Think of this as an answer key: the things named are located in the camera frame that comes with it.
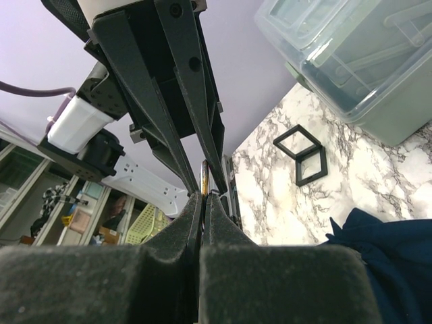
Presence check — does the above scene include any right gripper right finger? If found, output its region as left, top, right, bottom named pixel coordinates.
left=199, top=194, right=381, bottom=323

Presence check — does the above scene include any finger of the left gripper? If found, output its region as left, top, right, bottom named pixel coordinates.
left=92, top=10, right=199, bottom=194
left=155, top=1, right=227, bottom=193

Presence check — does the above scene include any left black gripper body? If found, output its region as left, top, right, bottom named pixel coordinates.
left=43, top=1, right=224, bottom=155

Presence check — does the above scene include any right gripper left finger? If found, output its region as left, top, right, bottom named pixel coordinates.
left=1, top=192, right=203, bottom=323

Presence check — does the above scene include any round colourful brooch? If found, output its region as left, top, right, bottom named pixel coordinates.
left=200, top=160, right=210, bottom=198

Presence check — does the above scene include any navy blue t-shirt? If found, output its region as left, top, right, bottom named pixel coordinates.
left=327, top=208, right=431, bottom=323

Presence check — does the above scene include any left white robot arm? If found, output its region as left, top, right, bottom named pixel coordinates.
left=38, top=1, right=227, bottom=217

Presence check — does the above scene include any yellow perforated plastic basket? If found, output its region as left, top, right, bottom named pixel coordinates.
left=124, top=200, right=171, bottom=245

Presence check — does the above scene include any background storage shelf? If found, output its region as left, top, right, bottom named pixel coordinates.
left=0, top=134, right=176, bottom=247

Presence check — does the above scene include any small black open case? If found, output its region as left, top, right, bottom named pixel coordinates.
left=273, top=124, right=328, bottom=188

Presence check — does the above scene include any translucent green storage box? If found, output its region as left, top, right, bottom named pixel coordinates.
left=255, top=0, right=431, bottom=146

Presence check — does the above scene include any aluminium mounting rail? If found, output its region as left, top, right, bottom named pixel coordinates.
left=221, top=155, right=243, bottom=230

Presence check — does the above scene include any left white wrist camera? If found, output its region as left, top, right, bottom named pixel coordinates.
left=37, top=96, right=114, bottom=157

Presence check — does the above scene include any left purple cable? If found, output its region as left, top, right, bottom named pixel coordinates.
left=0, top=80, right=77, bottom=142

